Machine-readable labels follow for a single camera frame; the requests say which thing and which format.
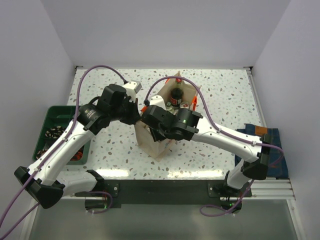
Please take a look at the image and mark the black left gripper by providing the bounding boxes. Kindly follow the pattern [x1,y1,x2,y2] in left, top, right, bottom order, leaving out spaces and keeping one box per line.
[109,94,140,125]

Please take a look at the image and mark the beige canvas bag orange handles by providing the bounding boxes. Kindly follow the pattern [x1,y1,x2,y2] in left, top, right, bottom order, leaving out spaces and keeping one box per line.
[134,72,198,162]

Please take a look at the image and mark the dark cola glass bottle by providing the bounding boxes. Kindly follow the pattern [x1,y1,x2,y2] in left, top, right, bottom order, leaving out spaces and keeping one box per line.
[169,78,184,108]

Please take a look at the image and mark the clear green-cap glass bottle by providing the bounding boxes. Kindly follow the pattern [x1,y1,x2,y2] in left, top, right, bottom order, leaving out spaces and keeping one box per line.
[165,101,175,113]

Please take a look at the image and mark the silver blue energy can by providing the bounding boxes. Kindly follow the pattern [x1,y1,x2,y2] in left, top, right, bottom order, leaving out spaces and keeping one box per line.
[179,101,190,109]

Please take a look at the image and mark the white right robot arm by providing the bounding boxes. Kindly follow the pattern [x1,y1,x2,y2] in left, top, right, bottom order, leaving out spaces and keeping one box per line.
[141,105,273,197]

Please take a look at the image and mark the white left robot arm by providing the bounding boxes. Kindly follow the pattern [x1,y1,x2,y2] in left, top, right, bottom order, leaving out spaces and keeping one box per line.
[14,81,142,209]

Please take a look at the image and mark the green compartment tray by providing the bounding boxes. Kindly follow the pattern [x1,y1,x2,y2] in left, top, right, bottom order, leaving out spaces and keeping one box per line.
[32,105,91,165]

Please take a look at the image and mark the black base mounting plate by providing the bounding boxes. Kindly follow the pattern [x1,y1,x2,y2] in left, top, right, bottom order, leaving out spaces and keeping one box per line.
[75,179,252,212]

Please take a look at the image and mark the dark blue denim cloth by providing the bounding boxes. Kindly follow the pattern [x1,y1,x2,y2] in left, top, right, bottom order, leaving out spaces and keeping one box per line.
[236,123,289,179]

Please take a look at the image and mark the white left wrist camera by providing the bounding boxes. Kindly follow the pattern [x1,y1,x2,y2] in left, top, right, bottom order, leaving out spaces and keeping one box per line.
[123,80,142,103]

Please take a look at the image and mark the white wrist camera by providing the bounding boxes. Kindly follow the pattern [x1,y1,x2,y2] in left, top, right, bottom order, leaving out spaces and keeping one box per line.
[123,80,142,103]
[148,95,166,110]

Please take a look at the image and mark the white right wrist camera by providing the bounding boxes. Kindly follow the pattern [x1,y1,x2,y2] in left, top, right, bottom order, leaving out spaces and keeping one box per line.
[148,95,166,110]

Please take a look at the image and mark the black white coiled cord upper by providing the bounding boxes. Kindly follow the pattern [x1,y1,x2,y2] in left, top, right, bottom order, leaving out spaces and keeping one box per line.
[44,126,66,139]

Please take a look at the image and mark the black pink coiled cord lower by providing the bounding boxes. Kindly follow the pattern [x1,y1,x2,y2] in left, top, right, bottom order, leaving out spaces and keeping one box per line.
[36,148,50,161]

